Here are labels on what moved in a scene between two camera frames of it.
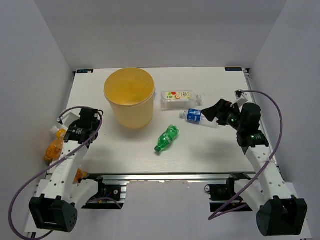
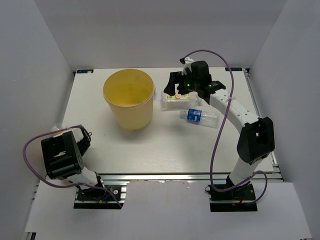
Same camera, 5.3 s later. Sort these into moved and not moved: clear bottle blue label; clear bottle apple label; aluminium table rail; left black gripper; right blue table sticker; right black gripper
Moved: left black gripper; right black gripper
Not moved: clear bottle blue label; aluminium table rail; right blue table sticker; clear bottle apple label
